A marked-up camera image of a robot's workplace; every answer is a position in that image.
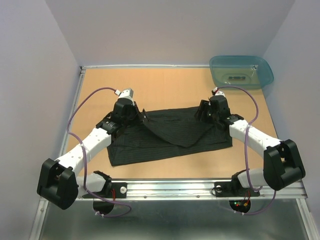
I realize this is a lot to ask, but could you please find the aluminium left side rail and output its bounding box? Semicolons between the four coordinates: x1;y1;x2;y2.
58;66;86;156

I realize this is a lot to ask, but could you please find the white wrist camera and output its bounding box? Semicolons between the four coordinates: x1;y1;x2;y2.
114;88;134;99
211;87;226;98

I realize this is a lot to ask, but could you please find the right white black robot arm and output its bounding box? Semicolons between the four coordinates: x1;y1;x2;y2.
195;95;306;197

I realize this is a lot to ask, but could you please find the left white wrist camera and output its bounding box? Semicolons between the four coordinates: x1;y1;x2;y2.
114;88;134;99

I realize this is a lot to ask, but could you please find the aluminium front mounting rail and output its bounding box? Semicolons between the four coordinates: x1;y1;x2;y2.
41;177;309;201

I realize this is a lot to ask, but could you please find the black striped long sleeve shirt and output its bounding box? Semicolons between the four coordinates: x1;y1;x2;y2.
107;107;233;167

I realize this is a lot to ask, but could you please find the teal translucent plastic bin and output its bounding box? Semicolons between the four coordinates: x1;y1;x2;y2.
209;55;274;90

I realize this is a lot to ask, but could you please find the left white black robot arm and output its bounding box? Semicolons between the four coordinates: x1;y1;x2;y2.
37;97;141;210

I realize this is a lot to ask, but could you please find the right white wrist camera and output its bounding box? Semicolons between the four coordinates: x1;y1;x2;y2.
211;87;226;98

